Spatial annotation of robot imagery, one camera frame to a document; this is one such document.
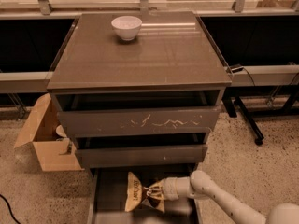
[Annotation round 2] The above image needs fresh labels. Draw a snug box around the black wheeled stand leg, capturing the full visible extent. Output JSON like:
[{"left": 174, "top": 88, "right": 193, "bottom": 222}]
[{"left": 222, "top": 89, "right": 264, "bottom": 146}]

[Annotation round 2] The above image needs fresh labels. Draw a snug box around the white cup in box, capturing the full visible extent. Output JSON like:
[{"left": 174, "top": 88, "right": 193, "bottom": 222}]
[{"left": 56, "top": 125, "right": 67, "bottom": 138}]

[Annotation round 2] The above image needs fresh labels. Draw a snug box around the open cardboard box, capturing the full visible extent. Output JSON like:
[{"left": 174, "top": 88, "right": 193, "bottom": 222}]
[{"left": 14, "top": 94, "right": 82, "bottom": 172}]

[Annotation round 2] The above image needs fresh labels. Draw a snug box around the grey drawer cabinet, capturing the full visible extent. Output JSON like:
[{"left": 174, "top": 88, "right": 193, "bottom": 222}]
[{"left": 46, "top": 11, "right": 233, "bottom": 175}]

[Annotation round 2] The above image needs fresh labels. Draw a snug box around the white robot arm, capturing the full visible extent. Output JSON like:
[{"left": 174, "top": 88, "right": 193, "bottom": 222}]
[{"left": 147, "top": 170, "right": 299, "bottom": 224}]

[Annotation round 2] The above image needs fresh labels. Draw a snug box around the grey bottom drawer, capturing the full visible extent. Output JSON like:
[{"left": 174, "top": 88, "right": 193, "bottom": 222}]
[{"left": 87, "top": 164, "right": 202, "bottom": 224}]

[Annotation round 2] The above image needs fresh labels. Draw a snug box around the grey drawer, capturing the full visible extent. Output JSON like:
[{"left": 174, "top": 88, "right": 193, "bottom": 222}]
[
  {"left": 54, "top": 91, "right": 222, "bottom": 138},
  {"left": 75, "top": 133, "right": 207, "bottom": 169},
  {"left": 87, "top": 164, "right": 202, "bottom": 224}
]

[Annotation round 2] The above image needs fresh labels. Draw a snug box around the grey top drawer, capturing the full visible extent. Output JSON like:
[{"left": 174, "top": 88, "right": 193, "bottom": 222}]
[{"left": 54, "top": 91, "right": 222, "bottom": 138}]

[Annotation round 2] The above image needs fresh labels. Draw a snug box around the black plug with cable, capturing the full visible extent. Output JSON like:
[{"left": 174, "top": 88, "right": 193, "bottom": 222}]
[{"left": 229, "top": 64, "right": 255, "bottom": 84}]

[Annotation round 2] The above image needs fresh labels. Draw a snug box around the grey middle drawer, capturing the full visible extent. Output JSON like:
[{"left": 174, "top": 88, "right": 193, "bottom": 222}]
[{"left": 75, "top": 133, "right": 207, "bottom": 169}]

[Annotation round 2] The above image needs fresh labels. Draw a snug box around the white ceramic bowl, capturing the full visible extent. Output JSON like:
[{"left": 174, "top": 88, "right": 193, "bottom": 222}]
[{"left": 111, "top": 16, "right": 142, "bottom": 41}]

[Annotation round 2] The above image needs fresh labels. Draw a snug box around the brown chip bag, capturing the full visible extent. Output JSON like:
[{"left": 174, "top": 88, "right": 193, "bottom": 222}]
[{"left": 125, "top": 172, "right": 155, "bottom": 212}]

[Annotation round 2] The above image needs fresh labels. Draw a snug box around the black floor cable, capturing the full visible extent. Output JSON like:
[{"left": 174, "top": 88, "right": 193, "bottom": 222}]
[{"left": 0, "top": 193, "right": 22, "bottom": 224}]

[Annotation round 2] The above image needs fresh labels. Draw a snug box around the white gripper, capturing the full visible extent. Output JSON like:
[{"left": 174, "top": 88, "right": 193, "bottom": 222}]
[{"left": 148, "top": 177, "right": 190, "bottom": 212}]

